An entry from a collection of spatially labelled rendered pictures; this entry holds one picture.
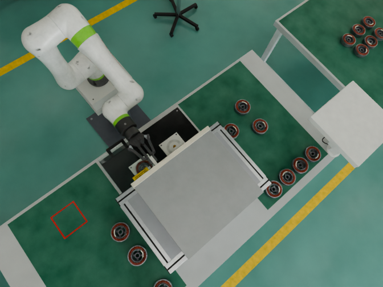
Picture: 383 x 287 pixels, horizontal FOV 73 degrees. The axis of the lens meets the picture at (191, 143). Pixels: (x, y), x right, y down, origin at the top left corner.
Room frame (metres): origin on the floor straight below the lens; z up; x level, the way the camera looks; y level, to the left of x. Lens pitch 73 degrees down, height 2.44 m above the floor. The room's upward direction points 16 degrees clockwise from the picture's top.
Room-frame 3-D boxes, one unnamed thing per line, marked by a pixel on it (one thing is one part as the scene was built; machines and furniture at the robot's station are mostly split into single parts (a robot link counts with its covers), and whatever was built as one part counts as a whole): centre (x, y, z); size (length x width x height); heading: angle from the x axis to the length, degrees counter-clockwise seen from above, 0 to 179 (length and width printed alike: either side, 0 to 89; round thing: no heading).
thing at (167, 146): (0.46, 0.10, 0.78); 0.15 x 0.15 x 0.01; 54
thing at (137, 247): (-0.24, 0.13, 0.77); 0.11 x 0.11 x 0.04
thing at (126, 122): (0.38, 0.33, 1.20); 0.09 x 0.06 x 0.12; 144
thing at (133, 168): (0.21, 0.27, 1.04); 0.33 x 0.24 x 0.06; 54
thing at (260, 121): (0.78, -0.43, 0.77); 0.11 x 0.11 x 0.04
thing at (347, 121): (0.76, -0.83, 0.98); 0.37 x 0.35 x 0.46; 144
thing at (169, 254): (0.18, -0.09, 1.09); 0.68 x 0.44 x 0.05; 144
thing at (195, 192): (0.16, -0.08, 1.22); 0.44 x 0.39 x 0.20; 144
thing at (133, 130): (0.33, 0.27, 1.21); 0.09 x 0.08 x 0.07; 54
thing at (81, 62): (0.75, 0.73, 1.01); 0.16 x 0.13 x 0.19; 151
